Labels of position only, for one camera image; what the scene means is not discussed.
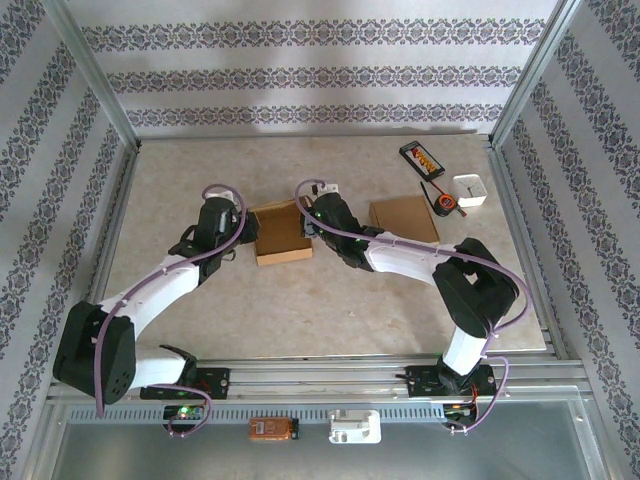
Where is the brown cardboard box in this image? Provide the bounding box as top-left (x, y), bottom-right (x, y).
top-left (247, 198), bottom-right (316, 269)
top-left (368, 194), bottom-right (441, 246)

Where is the orange black tape measure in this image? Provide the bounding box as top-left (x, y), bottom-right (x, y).
top-left (419, 180), bottom-right (474, 219)

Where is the white square clock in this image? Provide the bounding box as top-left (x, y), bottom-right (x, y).
top-left (451, 172), bottom-right (489, 209)

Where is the small controller circuit board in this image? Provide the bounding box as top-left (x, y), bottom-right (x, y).
top-left (163, 403), bottom-right (207, 422)
top-left (442, 399), bottom-right (482, 422)

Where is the orange electronic module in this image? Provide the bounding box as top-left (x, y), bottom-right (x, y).
top-left (248, 417), bottom-right (300, 443)

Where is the grey metal sheet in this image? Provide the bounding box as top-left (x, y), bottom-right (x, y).
top-left (47, 399), bottom-right (609, 480)

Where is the aluminium side rail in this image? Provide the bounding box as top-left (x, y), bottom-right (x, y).
top-left (485, 134), bottom-right (571, 361)
top-left (69, 142), bottom-right (144, 364)

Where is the aluminium mounting rail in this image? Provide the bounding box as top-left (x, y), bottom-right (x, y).
top-left (47, 355), bottom-right (594, 402)

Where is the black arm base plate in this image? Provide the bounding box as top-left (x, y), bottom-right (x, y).
top-left (139, 367), bottom-right (232, 401)
top-left (404, 363), bottom-right (499, 400)

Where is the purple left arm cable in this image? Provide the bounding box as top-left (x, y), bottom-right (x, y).
top-left (94, 182), bottom-right (249, 439)

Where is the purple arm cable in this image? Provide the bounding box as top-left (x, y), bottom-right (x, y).
top-left (94, 182), bottom-right (249, 439)
top-left (293, 179), bottom-right (531, 435)

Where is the aluminium frame post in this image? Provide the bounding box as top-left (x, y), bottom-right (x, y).
top-left (489, 0), bottom-right (591, 149)
top-left (42, 0), bottom-right (141, 149)

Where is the grey slotted cable duct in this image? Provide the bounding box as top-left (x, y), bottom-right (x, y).
top-left (67, 402), bottom-right (446, 425)

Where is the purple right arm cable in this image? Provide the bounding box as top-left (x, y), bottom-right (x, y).
top-left (293, 179), bottom-right (531, 435)

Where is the white plastic bracket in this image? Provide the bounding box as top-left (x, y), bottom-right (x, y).
top-left (327, 408), bottom-right (383, 445)

